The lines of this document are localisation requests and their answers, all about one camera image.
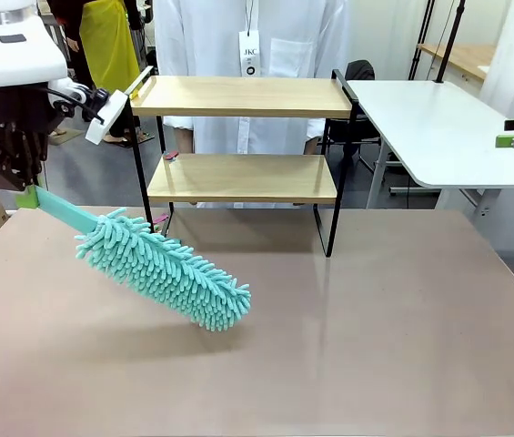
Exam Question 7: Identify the thin black stand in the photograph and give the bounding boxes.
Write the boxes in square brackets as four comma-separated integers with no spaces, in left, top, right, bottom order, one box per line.
[408,0,438,81]

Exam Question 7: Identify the wooden desk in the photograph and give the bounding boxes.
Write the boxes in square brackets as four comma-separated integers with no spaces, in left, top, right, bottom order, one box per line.
[415,43,498,84]

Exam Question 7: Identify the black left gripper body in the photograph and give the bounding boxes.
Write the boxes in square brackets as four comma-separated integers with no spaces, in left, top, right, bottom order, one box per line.
[0,83,65,138]

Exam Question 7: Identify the white name tag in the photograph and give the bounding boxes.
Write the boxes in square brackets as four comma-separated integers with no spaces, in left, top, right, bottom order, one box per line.
[237,30,265,78]

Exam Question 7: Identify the yellow garment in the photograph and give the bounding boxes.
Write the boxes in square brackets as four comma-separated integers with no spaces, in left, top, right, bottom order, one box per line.
[78,0,142,95]

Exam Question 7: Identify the black chair back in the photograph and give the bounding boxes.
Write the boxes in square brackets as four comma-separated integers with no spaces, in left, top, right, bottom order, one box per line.
[346,59,376,84]

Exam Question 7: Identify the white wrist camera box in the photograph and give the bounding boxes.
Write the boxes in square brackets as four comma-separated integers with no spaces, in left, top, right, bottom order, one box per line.
[85,89,131,147]

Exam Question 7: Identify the person in white coat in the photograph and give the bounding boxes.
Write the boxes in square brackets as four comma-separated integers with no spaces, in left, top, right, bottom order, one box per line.
[153,0,351,156]

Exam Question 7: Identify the teal microfibre duster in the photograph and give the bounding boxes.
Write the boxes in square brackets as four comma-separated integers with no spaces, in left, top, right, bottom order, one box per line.
[33,185,252,333]

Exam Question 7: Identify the two-tier wooden metal shelf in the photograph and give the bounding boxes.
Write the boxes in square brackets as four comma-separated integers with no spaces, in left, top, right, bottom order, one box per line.
[122,66,360,259]

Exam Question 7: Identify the black tripod pole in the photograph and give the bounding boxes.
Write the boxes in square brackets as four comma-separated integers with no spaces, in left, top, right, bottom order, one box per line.
[433,0,468,86]

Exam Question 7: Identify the white side table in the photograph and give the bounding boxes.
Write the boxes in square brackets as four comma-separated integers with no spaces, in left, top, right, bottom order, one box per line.
[346,79,514,211]

